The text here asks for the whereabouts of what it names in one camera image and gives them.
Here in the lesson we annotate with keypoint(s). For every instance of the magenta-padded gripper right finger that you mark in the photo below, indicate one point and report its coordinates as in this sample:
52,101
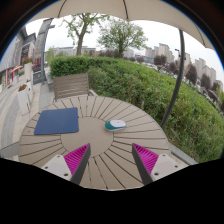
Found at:
166,165

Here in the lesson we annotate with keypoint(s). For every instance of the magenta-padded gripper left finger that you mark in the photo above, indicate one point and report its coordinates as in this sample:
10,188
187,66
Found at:
56,165

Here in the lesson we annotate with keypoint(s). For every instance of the teal and white computer mouse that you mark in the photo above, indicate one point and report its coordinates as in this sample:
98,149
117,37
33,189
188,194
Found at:
116,125

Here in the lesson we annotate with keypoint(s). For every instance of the blue rectangular mouse pad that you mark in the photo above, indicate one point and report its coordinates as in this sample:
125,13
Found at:
56,121

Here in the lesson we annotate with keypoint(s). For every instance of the white planter with red flowers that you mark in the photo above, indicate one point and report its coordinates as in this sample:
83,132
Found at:
24,100

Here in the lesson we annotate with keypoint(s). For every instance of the slatted wooden chair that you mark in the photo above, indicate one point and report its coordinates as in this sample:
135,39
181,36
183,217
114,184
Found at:
70,86

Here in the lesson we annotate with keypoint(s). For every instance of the green hedge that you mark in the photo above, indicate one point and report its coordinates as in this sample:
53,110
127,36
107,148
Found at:
133,83

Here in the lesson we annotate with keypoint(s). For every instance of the tall white planter with flowers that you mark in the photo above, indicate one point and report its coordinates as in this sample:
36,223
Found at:
28,71

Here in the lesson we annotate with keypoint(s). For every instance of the distant apartment buildings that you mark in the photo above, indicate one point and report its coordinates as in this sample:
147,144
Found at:
163,50

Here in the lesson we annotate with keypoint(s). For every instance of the grey storefront building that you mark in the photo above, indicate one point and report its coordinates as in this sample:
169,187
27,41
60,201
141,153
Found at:
13,53

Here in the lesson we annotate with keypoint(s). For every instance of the grey sign pillar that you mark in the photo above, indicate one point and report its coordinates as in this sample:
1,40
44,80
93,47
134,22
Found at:
41,43

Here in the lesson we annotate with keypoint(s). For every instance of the thin-crowned tree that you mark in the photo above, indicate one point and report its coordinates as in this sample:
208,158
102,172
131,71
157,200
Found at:
80,41

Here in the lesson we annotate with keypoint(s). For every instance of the dense round-crowned tree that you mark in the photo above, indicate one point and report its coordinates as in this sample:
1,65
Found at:
121,35

